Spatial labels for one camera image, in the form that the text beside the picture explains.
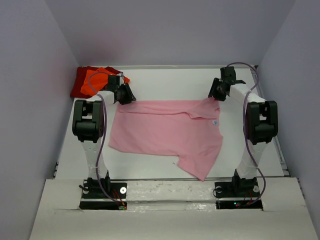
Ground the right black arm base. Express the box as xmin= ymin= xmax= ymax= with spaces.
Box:
xmin=212 ymin=180 xmax=263 ymax=210

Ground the pink t shirt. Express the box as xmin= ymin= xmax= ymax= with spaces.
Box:
xmin=108 ymin=98 xmax=223 ymax=181

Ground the dark red folded t shirt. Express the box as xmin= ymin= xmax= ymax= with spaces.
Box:
xmin=70 ymin=66 xmax=122 ymax=99

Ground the orange folded t shirt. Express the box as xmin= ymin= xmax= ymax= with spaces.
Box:
xmin=79 ymin=67 xmax=131 ymax=99

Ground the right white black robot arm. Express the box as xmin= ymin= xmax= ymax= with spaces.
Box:
xmin=208 ymin=64 xmax=278 ymax=199

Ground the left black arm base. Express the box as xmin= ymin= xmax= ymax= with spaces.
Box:
xmin=79 ymin=180 xmax=128 ymax=211

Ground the aluminium table edge rail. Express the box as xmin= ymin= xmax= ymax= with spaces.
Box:
xmin=250 ymin=65 xmax=291 ymax=177

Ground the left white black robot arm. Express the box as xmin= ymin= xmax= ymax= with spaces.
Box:
xmin=72 ymin=72 xmax=136 ymax=203

